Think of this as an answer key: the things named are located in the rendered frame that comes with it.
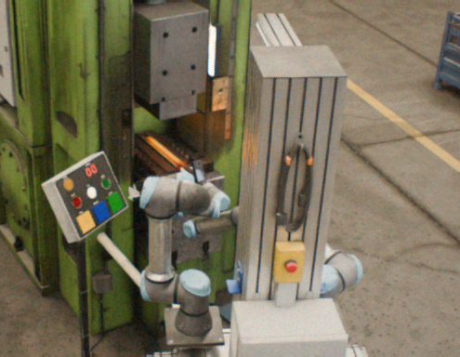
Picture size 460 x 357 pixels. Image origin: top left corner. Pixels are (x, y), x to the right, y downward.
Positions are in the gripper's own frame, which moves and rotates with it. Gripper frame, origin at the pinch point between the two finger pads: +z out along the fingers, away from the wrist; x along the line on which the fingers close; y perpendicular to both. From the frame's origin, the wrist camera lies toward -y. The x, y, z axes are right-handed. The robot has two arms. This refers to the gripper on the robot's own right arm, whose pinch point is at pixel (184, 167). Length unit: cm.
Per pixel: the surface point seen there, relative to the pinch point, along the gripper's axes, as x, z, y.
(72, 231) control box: -69, -23, 1
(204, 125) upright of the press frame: 22.6, 17.5, -9.5
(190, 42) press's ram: 4, 2, -62
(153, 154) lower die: -5.3, 20.5, 1.2
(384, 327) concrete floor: 99, -52, 101
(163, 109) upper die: -10.6, 2.1, -32.3
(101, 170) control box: -46.4, -6.0, -13.5
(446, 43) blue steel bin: 371, 170, 56
